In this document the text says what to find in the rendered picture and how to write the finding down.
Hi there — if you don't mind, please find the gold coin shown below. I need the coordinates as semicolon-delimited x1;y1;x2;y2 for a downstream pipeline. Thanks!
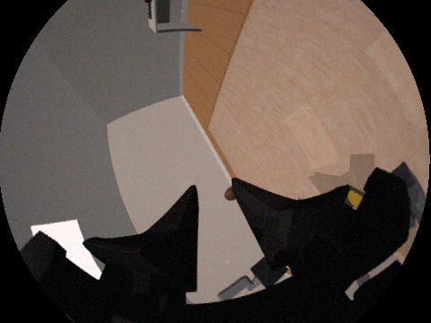
347;190;363;208

